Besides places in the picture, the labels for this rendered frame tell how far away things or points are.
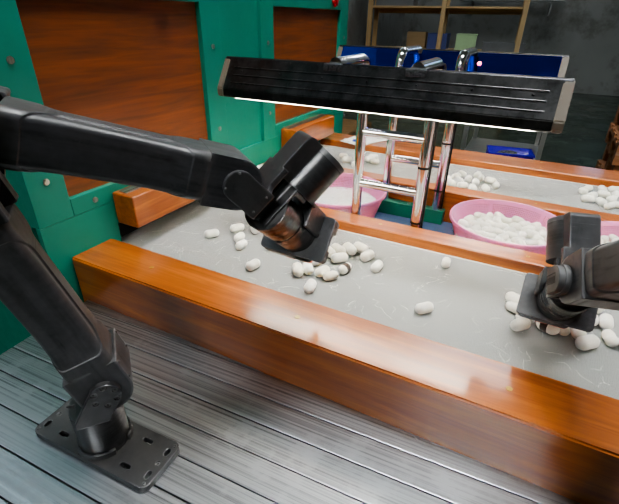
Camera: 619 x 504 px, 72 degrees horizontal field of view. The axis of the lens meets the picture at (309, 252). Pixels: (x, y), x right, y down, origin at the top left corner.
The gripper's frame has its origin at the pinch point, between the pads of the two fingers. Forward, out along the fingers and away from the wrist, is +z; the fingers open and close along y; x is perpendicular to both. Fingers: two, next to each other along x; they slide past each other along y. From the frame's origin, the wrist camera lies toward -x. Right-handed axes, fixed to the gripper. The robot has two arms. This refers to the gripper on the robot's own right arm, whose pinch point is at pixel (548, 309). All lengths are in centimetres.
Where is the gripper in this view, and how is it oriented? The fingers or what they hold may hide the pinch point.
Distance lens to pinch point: 83.0
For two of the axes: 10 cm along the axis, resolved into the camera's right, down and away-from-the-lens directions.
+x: -3.2, 9.4, -1.3
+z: 3.5, 2.5, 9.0
